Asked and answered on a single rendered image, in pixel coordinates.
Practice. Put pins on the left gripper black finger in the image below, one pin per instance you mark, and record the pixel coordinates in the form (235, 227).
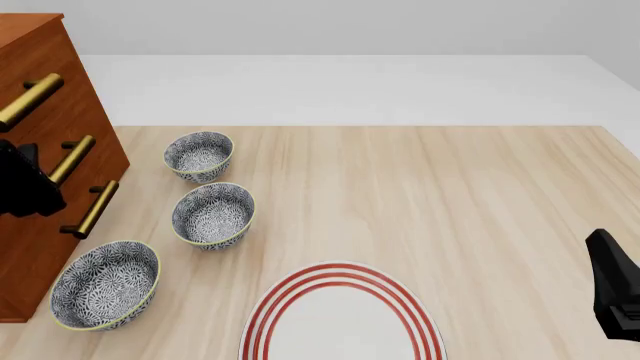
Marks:
(7, 176)
(40, 195)

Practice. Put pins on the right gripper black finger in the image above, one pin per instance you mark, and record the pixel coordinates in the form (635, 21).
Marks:
(612, 270)

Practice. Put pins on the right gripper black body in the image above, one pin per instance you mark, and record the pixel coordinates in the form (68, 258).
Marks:
(625, 324)

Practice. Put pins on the wooden cabinet drawer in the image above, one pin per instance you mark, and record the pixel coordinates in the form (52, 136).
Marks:
(45, 258)
(86, 119)
(50, 56)

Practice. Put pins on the wooden cabinet with drawers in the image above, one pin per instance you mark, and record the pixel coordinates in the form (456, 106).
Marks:
(30, 41)

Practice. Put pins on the blue patterned bowl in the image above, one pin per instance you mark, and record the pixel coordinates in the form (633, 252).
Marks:
(102, 288)
(212, 219)
(199, 159)

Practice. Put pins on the white plate with red rings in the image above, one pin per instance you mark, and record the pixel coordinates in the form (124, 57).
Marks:
(340, 322)

